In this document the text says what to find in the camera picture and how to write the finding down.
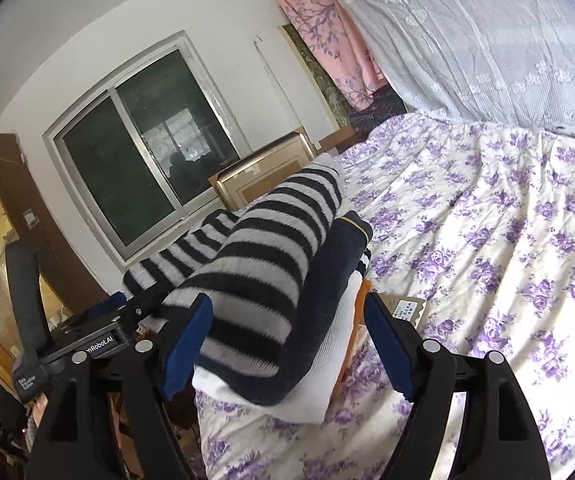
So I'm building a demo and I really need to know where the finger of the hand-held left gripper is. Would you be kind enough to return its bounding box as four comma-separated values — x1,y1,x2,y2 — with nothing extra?
70,287,168,333

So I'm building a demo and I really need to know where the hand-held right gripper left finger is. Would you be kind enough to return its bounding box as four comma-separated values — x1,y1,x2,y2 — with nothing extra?
26,292,214,480

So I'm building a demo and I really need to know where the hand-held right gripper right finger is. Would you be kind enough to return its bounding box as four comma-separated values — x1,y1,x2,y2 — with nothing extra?
364,291,553,480

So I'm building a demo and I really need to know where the black and grey striped sweater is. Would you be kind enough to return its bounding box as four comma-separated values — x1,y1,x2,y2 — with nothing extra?
122,152,347,378

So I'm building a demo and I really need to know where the folded orange garment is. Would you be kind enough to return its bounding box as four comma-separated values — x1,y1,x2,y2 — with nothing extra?
330,280,373,401

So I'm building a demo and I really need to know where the brown label card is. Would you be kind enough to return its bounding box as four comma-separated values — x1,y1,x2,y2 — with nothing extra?
387,296,427,331

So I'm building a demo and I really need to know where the folded white garment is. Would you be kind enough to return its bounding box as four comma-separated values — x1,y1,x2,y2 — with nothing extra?
192,247,371,426

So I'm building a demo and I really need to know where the folded navy garment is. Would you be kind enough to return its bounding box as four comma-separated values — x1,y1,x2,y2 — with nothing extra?
255,212,374,407

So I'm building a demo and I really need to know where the white framed window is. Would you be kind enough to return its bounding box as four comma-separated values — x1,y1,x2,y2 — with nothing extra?
42,30,251,263

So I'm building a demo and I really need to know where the purple floral bed sheet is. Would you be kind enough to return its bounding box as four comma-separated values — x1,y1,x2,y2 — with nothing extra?
192,112,575,480

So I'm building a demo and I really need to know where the brown wooden board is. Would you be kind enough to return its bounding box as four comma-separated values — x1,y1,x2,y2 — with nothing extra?
317,125,371,156

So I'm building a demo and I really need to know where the dark patterned cloth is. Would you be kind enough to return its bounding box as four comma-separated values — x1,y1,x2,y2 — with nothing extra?
348,87,411,128

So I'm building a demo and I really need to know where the dark green patterned panel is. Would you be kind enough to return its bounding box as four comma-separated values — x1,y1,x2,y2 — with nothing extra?
282,24,355,133

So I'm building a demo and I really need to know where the white lace cover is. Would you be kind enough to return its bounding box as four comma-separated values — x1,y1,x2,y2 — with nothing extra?
312,0,575,136

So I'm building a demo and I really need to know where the pink floral cloth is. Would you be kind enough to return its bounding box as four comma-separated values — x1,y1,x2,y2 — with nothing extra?
278,0,388,111

